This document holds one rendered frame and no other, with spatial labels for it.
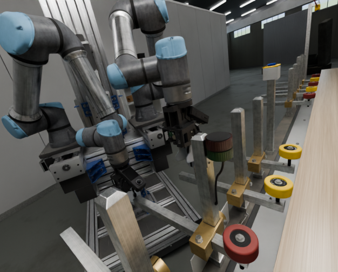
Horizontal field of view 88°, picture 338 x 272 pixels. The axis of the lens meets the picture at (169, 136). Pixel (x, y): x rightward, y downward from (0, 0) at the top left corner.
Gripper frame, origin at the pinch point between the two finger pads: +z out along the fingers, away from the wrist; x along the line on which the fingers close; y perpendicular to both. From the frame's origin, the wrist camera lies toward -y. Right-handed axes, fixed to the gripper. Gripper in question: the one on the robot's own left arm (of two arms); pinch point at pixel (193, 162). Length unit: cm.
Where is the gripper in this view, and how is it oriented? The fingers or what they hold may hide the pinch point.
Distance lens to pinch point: 56.7
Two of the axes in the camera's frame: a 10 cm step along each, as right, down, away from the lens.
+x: 7.5, 0.9, -6.6
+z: 1.8, 9.3, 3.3
